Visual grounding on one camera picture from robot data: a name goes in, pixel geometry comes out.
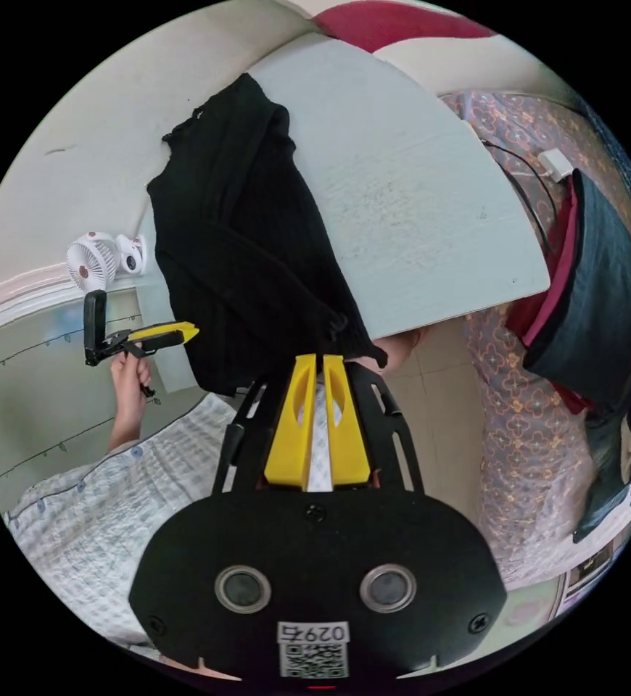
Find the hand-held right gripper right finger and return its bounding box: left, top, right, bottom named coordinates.
left=323, top=354, right=371, bottom=488

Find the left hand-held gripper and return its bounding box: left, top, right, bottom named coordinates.
left=86, top=320, right=201, bottom=398

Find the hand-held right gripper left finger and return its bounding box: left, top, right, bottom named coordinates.
left=263, top=353, right=317, bottom=488

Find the black long sleeve shirt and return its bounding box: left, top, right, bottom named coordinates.
left=145, top=72, right=390, bottom=399

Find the person's left forearm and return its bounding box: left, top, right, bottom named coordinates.
left=106, top=418, right=144, bottom=453

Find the person's left hand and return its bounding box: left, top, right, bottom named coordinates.
left=109, top=349, right=157, bottom=431

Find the white clip fan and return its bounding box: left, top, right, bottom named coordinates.
left=65, top=231, right=149, bottom=301

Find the bed with patterned sheet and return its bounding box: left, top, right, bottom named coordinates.
left=439, top=88, right=631, bottom=591

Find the person's body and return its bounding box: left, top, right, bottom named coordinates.
left=4, top=325, right=431, bottom=663

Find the pale grey folding board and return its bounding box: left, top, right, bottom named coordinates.
left=247, top=32, right=551, bottom=341

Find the pile of clothes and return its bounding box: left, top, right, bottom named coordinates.
left=504, top=167, right=631, bottom=544

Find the white charger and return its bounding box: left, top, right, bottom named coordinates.
left=537, top=149, right=574, bottom=183

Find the black cable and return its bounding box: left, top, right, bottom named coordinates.
left=480, top=138, right=562, bottom=257

